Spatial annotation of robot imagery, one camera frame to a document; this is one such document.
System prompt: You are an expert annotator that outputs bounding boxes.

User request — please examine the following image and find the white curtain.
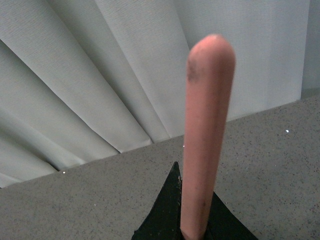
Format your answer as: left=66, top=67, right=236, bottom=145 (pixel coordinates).
left=0, top=0, right=320, bottom=189

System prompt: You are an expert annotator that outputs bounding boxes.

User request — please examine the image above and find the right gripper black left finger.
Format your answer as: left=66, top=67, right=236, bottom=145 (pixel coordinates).
left=132, top=161, right=182, bottom=240

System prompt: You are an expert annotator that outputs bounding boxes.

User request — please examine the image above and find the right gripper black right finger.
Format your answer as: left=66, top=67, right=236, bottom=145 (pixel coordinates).
left=203, top=192, right=258, bottom=240

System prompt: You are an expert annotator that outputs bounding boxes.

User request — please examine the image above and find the pink chopstick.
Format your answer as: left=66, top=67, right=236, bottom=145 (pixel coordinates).
left=180, top=34, right=236, bottom=240

